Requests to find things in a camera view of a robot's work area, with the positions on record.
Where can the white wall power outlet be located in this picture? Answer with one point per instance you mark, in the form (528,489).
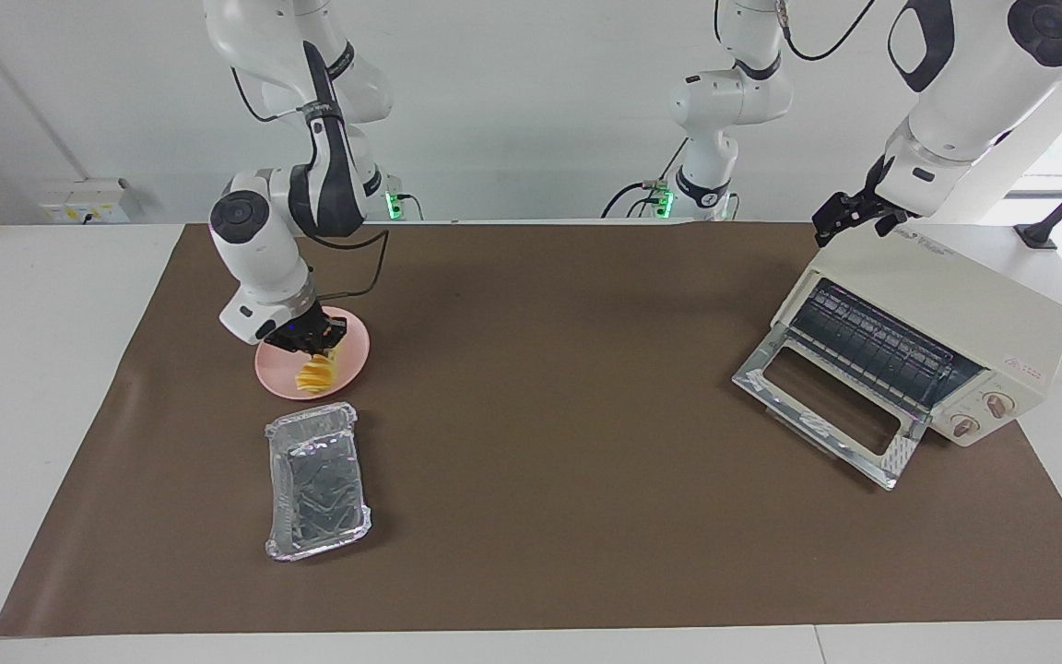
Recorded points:
(88,201)

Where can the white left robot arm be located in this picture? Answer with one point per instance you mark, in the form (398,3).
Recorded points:
(964,101)

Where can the cream oven knob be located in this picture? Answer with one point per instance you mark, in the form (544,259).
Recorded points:
(997,404)
(966,426)

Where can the cream toaster oven body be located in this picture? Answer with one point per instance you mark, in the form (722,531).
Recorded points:
(973,295)

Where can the pink round plate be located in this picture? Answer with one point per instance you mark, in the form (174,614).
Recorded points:
(356,358)

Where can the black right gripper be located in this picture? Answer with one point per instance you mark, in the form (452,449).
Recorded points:
(305,334)

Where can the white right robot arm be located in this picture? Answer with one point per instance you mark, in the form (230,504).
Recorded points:
(259,249)

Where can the green lit connector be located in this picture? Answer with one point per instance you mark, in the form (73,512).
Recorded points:
(665,201)
(393,205)

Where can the glass oven door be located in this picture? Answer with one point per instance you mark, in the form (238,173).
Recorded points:
(757,376)

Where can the brown table mat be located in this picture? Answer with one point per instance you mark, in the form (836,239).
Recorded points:
(540,415)

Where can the aluminium foil tray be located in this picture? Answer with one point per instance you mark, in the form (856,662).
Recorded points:
(317,484)

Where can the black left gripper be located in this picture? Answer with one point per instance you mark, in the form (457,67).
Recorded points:
(879,189)

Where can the yellow sliced bread loaf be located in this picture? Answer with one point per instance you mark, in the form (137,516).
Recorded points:
(314,378)

